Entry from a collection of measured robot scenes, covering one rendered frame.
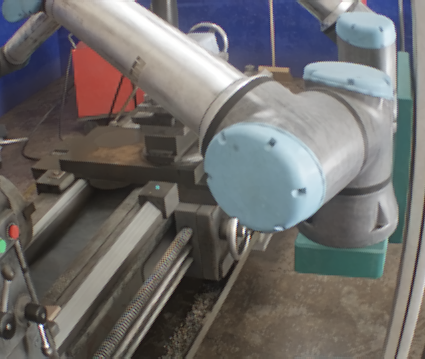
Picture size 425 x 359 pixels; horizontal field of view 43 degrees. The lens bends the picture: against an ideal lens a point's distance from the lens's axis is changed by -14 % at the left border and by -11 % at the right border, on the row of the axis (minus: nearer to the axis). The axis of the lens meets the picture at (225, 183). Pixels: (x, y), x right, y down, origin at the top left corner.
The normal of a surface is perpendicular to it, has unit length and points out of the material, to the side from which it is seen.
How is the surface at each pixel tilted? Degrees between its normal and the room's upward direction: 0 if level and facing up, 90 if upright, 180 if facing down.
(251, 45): 90
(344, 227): 70
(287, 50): 90
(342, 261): 90
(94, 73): 90
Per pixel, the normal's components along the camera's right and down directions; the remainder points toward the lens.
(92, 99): 0.04, 0.46
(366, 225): 0.11, 0.12
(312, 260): -0.30, 0.46
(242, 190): -0.58, 0.44
